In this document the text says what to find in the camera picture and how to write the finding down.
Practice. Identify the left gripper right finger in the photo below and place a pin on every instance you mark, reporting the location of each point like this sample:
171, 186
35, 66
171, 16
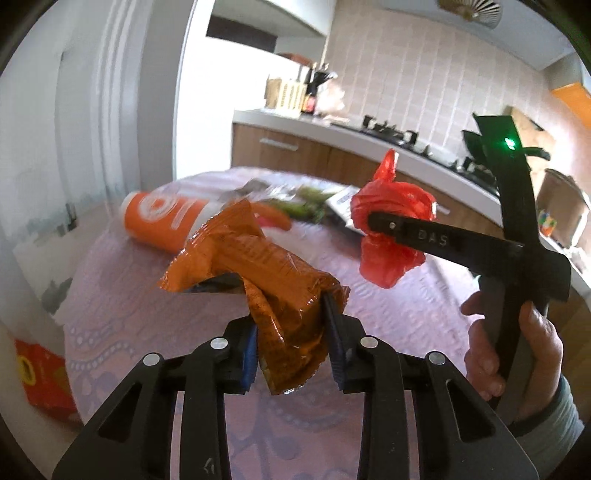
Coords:
350, 363

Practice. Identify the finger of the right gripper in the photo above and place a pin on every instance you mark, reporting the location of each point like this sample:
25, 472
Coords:
475, 251

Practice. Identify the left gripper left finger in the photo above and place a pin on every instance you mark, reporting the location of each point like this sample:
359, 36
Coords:
239, 370

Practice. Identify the orange snack wrapper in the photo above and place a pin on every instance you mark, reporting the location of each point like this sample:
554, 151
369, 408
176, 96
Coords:
283, 292

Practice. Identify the red plastic bag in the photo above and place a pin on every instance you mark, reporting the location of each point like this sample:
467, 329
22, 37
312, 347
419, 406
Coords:
377, 210

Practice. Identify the orange peel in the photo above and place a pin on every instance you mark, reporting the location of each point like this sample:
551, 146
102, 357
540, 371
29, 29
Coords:
268, 216

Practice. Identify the grey right sleeve forearm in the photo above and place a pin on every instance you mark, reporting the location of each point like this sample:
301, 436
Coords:
548, 436

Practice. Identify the brown wooden kitchen cabinets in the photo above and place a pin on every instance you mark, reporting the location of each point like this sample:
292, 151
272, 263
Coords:
266, 147

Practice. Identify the right hand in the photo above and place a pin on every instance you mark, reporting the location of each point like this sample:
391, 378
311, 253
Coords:
482, 362

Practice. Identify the colourful puzzle cube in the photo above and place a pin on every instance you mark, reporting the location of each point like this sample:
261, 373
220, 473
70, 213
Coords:
547, 223

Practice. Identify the brown rice cooker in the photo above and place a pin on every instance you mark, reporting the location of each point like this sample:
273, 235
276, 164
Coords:
567, 203

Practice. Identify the black wok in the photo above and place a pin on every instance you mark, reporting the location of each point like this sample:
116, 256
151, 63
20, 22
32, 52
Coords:
478, 150

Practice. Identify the wooden cutting board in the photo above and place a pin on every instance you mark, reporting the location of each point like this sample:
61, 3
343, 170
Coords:
532, 135

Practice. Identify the black and white wrapper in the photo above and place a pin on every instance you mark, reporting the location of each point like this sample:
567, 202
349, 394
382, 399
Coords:
338, 208

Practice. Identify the pink patterned tablecloth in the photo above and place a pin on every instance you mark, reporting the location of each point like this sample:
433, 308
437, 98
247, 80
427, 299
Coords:
294, 423

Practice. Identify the black gas stove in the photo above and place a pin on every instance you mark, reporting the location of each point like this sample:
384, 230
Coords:
409, 140

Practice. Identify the red box on floor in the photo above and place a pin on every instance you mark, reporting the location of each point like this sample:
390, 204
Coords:
45, 382

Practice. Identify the clear plastic bag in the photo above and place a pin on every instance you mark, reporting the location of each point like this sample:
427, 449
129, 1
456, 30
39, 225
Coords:
330, 98

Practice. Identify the dark soy sauce bottle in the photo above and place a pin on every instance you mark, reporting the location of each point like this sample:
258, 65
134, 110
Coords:
311, 91

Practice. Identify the beige slotted utensil basket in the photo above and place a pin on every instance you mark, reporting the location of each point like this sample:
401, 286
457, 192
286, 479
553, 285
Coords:
284, 94

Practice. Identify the orange wall cabinet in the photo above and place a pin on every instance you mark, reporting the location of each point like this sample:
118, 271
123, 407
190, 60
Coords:
577, 99

